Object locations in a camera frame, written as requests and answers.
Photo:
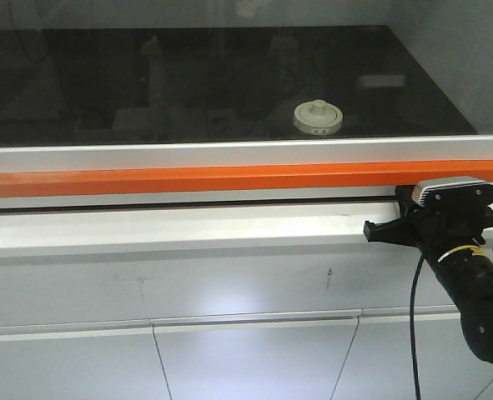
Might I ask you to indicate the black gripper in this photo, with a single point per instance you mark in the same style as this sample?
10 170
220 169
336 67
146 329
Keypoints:
426 229

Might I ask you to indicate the orange sash handle bar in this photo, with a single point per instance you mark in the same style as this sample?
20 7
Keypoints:
205 179

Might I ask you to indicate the glass jar with white lid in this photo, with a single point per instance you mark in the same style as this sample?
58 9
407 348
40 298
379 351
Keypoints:
318 118

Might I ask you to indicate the white framed glass sash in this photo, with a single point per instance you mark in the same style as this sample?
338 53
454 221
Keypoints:
110 98

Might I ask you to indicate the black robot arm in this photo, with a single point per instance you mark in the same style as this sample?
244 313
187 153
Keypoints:
466 274

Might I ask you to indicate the white fume hood cabinet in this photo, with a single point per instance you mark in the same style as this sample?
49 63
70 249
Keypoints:
240 301

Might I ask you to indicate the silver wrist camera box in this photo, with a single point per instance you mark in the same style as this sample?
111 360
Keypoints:
452 189

